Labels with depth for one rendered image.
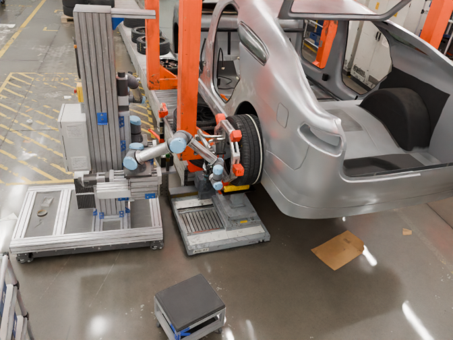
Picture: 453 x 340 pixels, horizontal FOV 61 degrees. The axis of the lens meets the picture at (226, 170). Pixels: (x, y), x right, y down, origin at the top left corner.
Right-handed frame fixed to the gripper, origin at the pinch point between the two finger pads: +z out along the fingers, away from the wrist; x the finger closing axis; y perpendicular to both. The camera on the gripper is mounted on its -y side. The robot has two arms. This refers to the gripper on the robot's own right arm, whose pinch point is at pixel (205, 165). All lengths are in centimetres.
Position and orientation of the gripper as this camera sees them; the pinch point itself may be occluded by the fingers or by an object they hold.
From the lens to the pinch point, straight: 335.5
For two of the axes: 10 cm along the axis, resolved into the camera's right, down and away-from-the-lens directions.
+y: 0.9, -8.4, -5.4
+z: -3.2, -5.4, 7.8
